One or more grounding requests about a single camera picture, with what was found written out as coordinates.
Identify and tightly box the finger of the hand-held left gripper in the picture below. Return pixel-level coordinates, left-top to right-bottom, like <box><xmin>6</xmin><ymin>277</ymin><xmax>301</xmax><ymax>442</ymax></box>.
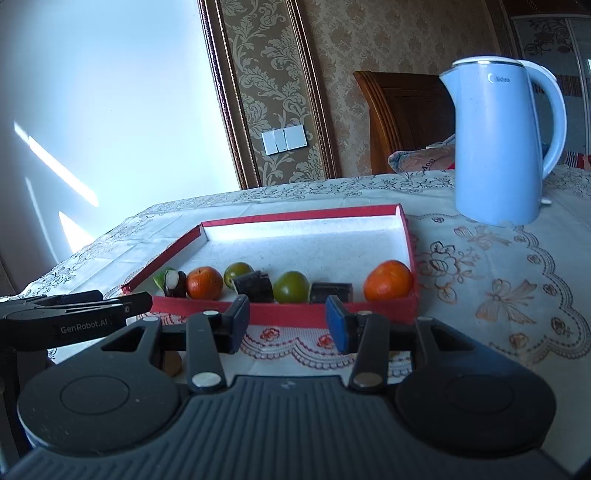
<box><xmin>0</xmin><ymin>290</ymin><xmax>104</xmax><ymax>310</ymax></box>
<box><xmin>104</xmin><ymin>292</ymin><xmax>153</xmax><ymax>320</ymax></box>

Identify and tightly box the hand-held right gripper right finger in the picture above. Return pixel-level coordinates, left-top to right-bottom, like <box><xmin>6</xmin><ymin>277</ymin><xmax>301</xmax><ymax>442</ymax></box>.
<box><xmin>325</xmin><ymin>295</ymin><xmax>481</xmax><ymax>393</ymax></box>

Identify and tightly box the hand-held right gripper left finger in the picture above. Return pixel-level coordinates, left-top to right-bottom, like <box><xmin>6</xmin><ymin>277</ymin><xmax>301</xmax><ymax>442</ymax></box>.
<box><xmin>102</xmin><ymin>295</ymin><xmax>251</xmax><ymax>394</ymax></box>

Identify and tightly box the black sushi roll rice top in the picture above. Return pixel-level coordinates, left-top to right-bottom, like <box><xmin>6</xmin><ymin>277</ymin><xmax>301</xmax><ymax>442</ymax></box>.
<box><xmin>309</xmin><ymin>281</ymin><xmax>354</xmax><ymax>304</ymax></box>

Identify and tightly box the black sushi roll orange end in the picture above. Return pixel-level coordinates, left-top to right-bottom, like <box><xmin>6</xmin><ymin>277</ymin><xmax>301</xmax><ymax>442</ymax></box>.
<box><xmin>232</xmin><ymin>271</ymin><xmax>276</xmax><ymax>304</ymax></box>

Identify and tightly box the dark brown toy food piece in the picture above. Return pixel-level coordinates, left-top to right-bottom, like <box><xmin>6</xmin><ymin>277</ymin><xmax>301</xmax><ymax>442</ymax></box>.
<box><xmin>165</xmin><ymin>270</ymin><xmax>188</xmax><ymax>299</ymax></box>

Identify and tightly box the green round fruit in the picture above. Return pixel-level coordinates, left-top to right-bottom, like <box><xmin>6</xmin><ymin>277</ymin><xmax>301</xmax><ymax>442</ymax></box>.
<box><xmin>273</xmin><ymin>271</ymin><xmax>310</xmax><ymax>304</ymax></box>
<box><xmin>223</xmin><ymin>262</ymin><xmax>254</xmax><ymax>289</ymax></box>

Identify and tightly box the large orange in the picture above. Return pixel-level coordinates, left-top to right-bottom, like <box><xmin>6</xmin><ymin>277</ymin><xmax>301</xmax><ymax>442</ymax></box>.
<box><xmin>363</xmin><ymin>260</ymin><xmax>414</xmax><ymax>302</ymax></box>

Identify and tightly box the red shallow cardboard tray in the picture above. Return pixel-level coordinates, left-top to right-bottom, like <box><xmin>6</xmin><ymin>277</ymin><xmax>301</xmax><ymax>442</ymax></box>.
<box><xmin>121</xmin><ymin>204</ymin><xmax>419</xmax><ymax>325</ymax></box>

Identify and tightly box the small orange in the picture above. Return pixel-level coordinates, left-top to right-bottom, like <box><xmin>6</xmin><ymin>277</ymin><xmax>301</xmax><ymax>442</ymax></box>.
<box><xmin>187</xmin><ymin>266</ymin><xmax>225</xmax><ymax>300</ymax></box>

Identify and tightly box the patterned blanket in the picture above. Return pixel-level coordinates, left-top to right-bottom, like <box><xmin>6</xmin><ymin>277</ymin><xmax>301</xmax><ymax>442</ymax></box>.
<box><xmin>388</xmin><ymin>135</ymin><xmax>459</xmax><ymax>174</ymax></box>

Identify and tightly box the brown wooden headboard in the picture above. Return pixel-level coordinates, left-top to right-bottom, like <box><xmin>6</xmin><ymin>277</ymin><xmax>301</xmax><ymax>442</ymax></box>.
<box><xmin>353</xmin><ymin>71</ymin><xmax>459</xmax><ymax>176</ymax></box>

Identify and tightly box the light blue electric kettle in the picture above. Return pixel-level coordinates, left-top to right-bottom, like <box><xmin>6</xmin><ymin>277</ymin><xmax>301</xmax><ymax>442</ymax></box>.
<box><xmin>438</xmin><ymin>55</ymin><xmax>568</xmax><ymax>227</ymax></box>

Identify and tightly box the wardrobe with patterned doors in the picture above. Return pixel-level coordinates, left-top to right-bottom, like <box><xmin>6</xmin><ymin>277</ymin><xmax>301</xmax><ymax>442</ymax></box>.
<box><xmin>501</xmin><ymin>0</ymin><xmax>591</xmax><ymax>153</ymax></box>

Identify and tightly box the white wall light switch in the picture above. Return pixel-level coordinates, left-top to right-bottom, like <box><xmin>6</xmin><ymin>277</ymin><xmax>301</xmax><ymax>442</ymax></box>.
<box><xmin>261</xmin><ymin>123</ymin><xmax>308</xmax><ymax>156</ymax></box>

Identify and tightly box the brown wall panel frame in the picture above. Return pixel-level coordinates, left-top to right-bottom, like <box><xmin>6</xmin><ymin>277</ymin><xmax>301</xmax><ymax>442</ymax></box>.
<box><xmin>198</xmin><ymin>0</ymin><xmax>342</xmax><ymax>190</ymax></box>

